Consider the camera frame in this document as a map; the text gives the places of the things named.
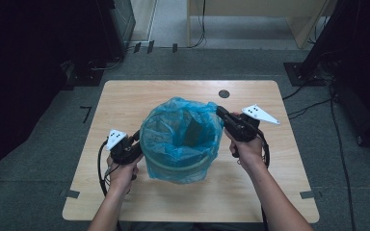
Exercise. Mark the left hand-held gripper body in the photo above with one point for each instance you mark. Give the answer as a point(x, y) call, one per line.
point(123, 150)

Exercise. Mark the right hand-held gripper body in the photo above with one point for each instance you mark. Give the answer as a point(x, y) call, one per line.
point(242, 126)

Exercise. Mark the blue plastic bag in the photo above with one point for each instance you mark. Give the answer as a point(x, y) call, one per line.
point(181, 138)

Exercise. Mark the green plastic bin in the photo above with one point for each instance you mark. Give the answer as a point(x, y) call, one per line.
point(173, 168)

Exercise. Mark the person's left hand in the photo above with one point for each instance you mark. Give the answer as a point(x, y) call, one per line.
point(123, 176)

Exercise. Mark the person's right hand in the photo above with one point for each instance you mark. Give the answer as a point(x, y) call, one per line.
point(249, 152)

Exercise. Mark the black angled tape mark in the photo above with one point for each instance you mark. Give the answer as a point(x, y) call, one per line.
point(86, 114)

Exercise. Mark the grey tape piece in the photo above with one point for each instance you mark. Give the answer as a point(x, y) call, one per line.
point(307, 194)
point(73, 194)

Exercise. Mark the black tape strip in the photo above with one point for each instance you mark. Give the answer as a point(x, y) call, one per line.
point(150, 46)
point(174, 48)
point(137, 47)

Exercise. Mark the light wooden desk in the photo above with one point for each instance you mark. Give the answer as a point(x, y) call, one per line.
point(253, 8)

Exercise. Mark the black cabinet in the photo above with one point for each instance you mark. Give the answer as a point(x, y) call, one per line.
point(115, 29)

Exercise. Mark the black stand base plate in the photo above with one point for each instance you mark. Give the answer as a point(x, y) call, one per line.
point(86, 77)
point(302, 73)

